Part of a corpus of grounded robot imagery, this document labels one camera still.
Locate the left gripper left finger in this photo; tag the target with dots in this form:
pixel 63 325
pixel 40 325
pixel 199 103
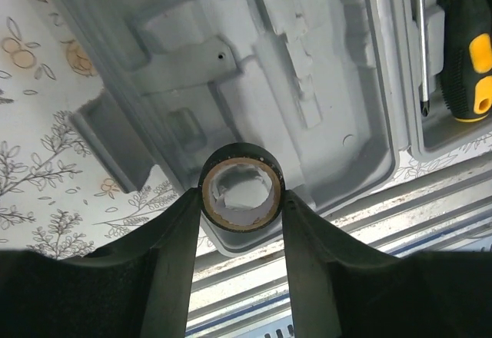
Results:
pixel 136 286

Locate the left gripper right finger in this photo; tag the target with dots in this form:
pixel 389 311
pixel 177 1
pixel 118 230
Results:
pixel 341 287

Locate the grey plastic tool case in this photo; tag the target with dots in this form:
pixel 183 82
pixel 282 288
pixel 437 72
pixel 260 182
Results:
pixel 329 87

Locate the black yellow phillips screwdriver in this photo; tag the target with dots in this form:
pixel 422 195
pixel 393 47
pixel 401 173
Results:
pixel 420 17

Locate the aluminium mounting rail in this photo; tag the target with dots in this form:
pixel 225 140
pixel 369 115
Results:
pixel 448 210

